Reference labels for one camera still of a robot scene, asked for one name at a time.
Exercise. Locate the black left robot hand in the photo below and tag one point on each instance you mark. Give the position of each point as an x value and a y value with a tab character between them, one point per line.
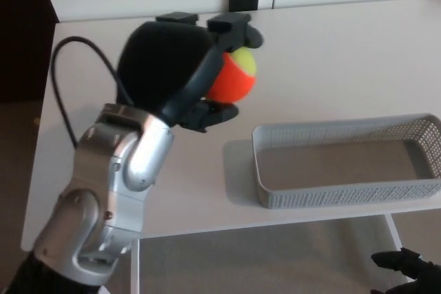
158	63

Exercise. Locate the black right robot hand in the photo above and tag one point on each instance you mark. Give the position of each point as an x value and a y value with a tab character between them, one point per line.
410	268

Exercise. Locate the orange and yellow tennis ball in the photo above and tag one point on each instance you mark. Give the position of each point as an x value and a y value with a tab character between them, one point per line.
236	77

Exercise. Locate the white table leg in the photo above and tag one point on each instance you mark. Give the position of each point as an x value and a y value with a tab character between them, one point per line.
394	230

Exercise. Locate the grey perforated plastic basket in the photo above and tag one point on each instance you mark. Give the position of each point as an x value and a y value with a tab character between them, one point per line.
348	187

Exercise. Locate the dark wooden cabinet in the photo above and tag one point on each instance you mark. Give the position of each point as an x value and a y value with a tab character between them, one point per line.
20	32

